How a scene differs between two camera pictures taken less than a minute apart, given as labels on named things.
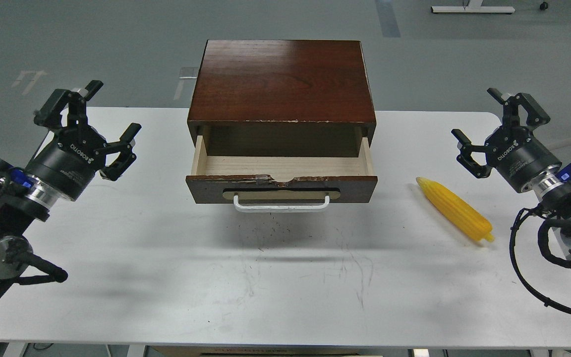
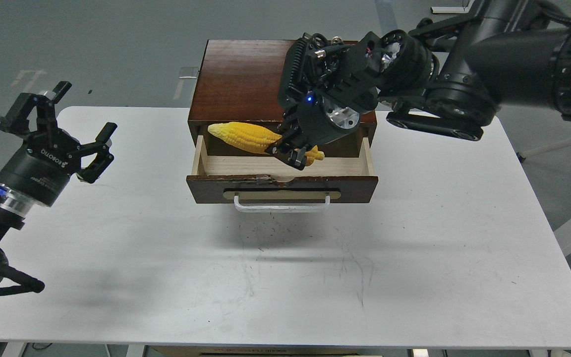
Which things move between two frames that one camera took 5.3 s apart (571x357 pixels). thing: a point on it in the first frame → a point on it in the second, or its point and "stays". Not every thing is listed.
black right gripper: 518,157 → 321,119
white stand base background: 473,6 stays
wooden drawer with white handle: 276,183 stays
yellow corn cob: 461,214 → 255,138
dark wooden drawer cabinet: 282,98 stays
